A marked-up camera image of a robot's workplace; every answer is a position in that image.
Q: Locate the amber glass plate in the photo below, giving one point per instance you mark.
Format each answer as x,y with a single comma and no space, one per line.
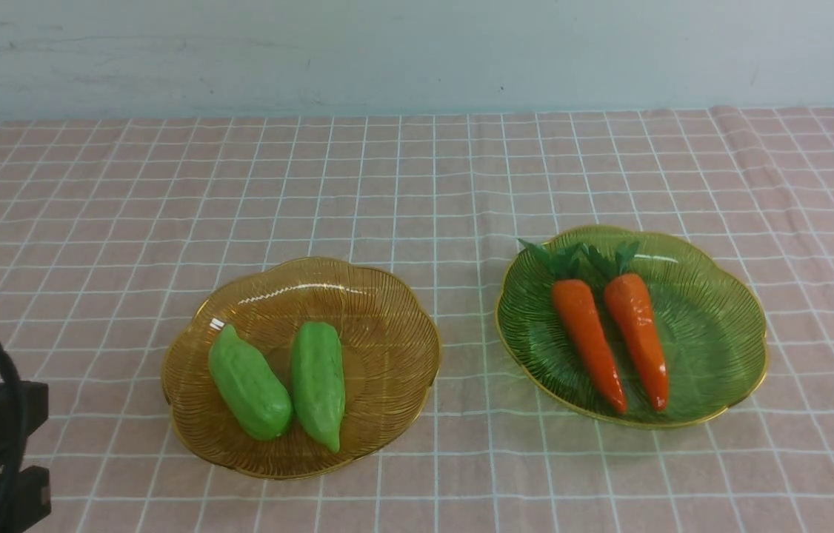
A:
391,354

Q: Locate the orange toy carrot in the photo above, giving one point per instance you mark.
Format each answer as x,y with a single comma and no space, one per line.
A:
628,300
576,308

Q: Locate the pink checkered tablecloth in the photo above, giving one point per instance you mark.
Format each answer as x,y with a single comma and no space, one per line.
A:
113,232

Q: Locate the green bitter gourd toy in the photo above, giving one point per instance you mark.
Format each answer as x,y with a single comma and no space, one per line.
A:
319,393
257,399

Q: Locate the green glass plate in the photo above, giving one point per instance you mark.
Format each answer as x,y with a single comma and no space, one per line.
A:
712,328

